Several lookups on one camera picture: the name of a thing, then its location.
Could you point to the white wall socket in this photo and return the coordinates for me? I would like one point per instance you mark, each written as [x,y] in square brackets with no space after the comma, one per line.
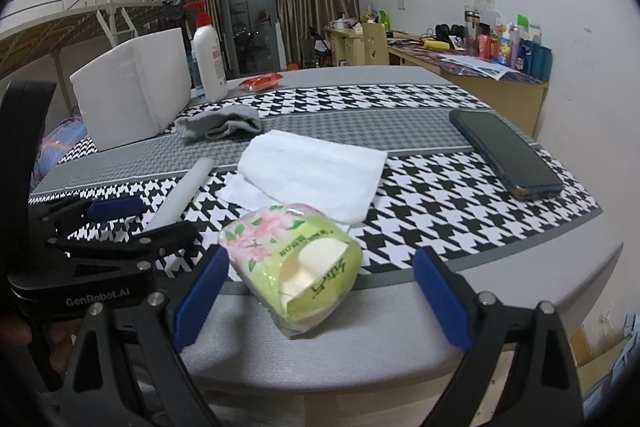
[483,1]

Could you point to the white cloth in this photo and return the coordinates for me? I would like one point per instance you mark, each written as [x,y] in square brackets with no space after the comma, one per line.
[310,172]

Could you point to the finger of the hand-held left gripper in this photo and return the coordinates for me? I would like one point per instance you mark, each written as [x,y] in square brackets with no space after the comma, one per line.
[115,207]
[165,237]

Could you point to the black folding chair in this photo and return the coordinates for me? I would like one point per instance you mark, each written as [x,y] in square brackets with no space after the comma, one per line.
[317,47]

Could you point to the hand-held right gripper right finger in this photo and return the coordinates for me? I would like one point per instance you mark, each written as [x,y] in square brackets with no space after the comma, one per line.
[442,302]

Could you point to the white lotion pump bottle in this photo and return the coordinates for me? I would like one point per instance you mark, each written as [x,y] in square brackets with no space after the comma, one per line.
[210,62]

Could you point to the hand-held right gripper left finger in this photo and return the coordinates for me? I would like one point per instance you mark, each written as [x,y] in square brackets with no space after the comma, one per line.
[200,297]

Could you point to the grey houndstooth tablecloth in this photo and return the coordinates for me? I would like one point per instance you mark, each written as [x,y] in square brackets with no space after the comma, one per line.
[425,207]

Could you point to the white foam box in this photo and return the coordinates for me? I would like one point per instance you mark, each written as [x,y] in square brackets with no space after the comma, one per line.
[125,92]

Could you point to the clear blue spray bottle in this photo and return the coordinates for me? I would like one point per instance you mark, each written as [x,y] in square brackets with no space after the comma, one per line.
[196,74]

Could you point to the grey sock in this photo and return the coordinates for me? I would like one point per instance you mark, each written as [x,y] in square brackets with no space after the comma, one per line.
[220,122]

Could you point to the wooden desk with patterned cover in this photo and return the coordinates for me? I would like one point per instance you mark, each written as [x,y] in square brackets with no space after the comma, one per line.
[500,102]

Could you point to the hanging dark clothes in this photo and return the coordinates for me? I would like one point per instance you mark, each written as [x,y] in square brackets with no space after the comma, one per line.
[175,9]

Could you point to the glass balcony door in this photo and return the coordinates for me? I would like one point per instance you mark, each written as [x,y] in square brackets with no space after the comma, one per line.
[250,2]

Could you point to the row of toiletry bottles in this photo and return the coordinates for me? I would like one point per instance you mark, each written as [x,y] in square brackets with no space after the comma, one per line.
[530,57]

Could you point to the metal bunk bed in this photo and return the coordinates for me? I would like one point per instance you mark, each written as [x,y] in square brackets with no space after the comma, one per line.
[60,27]

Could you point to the printed paper sheets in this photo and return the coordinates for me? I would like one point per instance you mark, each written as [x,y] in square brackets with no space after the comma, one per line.
[480,64]

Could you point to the black smartphone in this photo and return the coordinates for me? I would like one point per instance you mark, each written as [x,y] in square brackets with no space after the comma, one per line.
[505,152]

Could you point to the red snack packet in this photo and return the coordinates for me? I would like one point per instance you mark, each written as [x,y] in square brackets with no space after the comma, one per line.
[260,83]

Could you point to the wooden chair with cut-out face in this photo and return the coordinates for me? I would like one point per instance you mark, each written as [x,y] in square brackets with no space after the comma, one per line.
[374,47]

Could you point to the yellow pouch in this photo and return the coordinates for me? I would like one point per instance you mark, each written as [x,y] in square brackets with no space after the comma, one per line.
[435,45]

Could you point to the green floral tissue pack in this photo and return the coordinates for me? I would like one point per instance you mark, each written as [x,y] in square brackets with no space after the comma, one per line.
[280,257]

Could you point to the green kettle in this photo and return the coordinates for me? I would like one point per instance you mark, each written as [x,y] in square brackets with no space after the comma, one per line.
[384,20]

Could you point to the plain wooden desk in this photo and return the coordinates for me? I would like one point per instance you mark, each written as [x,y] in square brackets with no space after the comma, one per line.
[345,49]

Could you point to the blue star-print quilt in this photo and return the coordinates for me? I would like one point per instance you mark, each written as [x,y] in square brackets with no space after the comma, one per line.
[57,147]

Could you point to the person's left hand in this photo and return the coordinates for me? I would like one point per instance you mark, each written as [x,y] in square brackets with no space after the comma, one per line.
[64,349]

